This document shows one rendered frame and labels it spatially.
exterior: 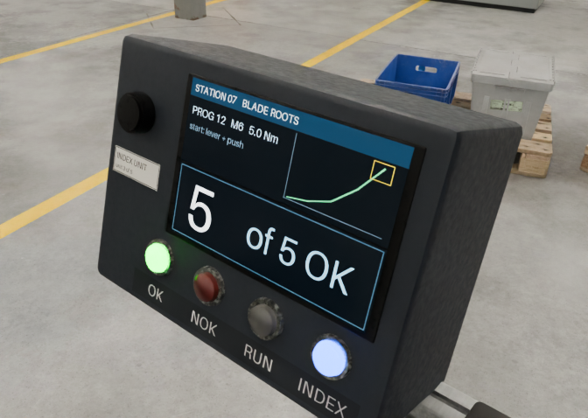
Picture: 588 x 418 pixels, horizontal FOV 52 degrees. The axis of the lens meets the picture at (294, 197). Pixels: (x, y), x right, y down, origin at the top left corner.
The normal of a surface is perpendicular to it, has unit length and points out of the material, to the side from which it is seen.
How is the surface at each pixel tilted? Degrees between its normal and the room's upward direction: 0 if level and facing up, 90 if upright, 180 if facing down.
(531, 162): 90
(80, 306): 0
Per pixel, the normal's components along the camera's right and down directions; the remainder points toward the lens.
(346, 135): -0.60, 0.11
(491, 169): 0.78, 0.32
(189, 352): 0.04, -0.88
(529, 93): -0.35, 0.52
